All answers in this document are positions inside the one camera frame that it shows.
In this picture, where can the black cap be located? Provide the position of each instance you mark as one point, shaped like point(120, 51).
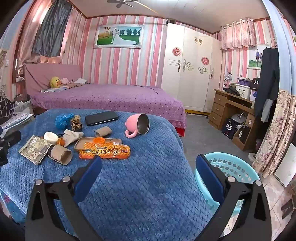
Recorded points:
point(255, 83)

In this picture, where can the white panel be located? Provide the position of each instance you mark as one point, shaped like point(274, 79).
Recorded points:
point(286, 165)

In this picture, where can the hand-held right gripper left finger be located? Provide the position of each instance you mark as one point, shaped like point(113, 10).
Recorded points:
point(89, 173)

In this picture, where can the white wardrobe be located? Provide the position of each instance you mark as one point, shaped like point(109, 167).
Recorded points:
point(192, 76)

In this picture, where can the wooden desk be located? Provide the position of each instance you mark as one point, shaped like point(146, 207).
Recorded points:
point(222, 106)

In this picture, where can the white dotted mat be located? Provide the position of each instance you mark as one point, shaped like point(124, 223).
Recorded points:
point(18, 119)

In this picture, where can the red bed skirt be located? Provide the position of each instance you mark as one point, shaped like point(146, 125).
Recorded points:
point(180, 131)

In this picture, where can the white round lid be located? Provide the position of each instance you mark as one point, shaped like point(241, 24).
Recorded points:
point(50, 138)

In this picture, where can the white bowl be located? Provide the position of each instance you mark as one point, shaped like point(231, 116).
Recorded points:
point(251, 156)

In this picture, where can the brown paper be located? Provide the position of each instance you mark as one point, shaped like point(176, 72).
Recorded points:
point(76, 124)

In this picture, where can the desk lamp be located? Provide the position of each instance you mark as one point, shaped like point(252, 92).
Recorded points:
point(227, 80)

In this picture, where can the tan oblong tray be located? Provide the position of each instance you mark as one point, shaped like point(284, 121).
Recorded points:
point(84, 141)

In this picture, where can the grey printed packet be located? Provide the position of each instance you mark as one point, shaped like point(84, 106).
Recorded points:
point(34, 149)

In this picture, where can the dark blue paper bag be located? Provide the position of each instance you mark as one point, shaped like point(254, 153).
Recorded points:
point(230, 128)

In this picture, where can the orange peel piece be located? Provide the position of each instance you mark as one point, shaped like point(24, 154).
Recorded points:
point(61, 141)

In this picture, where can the black patterned bag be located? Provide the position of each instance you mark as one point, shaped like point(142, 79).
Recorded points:
point(5, 109)

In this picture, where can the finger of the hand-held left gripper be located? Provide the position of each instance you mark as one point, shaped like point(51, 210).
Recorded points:
point(3, 157)
point(11, 138)

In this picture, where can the purple box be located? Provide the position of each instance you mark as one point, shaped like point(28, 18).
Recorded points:
point(242, 81)

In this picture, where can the red round wardrobe sticker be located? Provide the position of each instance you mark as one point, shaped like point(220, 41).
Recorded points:
point(205, 60)
point(177, 51)

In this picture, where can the small cardboard tube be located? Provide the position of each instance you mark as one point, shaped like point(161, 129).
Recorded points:
point(103, 131)

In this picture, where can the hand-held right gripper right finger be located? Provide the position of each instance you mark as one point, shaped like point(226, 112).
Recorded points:
point(209, 178)

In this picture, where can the pink metal cup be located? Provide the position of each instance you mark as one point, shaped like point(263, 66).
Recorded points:
point(133, 122)

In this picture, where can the white fan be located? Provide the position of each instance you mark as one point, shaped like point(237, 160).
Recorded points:
point(238, 118)

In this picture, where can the pink window curtain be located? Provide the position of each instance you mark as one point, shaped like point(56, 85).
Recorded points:
point(30, 37)

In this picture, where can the pile of clothes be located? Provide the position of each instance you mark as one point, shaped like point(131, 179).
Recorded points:
point(74, 83)

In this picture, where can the light blue curtain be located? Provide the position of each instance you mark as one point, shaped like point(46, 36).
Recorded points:
point(275, 41)

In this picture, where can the ceiling fan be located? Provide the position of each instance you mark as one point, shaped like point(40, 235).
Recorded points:
point(122, 2)

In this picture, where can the dark clothes heap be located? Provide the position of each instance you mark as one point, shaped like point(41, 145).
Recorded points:
point(231, 91)

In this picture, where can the orange plastic lid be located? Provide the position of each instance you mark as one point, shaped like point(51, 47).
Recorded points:
point(100, 140)

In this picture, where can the pink floral valance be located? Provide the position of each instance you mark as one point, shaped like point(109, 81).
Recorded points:
point(237, 32)

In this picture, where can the floral curtain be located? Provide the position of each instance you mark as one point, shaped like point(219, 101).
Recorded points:
point(275, 134)

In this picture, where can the purple dotted bed cover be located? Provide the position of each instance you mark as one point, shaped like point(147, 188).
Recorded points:
point(111, 97)

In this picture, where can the white storage box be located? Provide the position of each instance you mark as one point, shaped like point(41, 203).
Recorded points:
point(242, 91)

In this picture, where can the blue fleece blanket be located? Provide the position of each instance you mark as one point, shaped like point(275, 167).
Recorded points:
point(143, 176)

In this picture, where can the white wall socket strip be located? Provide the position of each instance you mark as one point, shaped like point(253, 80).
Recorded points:
point(19, 79)

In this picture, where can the orange snack packet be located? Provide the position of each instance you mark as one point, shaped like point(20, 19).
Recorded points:
point(104, 151)

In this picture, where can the yellow duck plush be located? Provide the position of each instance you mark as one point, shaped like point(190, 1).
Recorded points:
point(55, 82)

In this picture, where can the grey window curtain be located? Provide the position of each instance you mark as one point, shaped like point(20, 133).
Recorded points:
point(52, 27)

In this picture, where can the large framed wall photo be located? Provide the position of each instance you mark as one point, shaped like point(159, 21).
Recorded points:
point(119, 36)

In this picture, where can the small framed wall photo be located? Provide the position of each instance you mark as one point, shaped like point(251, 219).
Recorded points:
point(254, 58)

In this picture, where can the grey cloth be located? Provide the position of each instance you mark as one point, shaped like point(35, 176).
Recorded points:
point(22, 102)

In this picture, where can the blue plastic bag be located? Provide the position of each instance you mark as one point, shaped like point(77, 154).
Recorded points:
point(63, 121)

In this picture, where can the pink headboard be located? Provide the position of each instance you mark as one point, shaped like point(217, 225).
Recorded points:
point(41, 74)

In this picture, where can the cream tissue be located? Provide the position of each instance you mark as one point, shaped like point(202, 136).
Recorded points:
point(71, 137)

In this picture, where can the large cardboard tube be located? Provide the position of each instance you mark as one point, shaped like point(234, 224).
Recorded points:
point(60, 154)

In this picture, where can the dark hanging jacket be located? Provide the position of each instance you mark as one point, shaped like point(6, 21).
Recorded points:
point(268, 78)

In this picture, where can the light blue plastic basket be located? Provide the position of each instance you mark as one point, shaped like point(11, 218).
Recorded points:
point(231, 166)

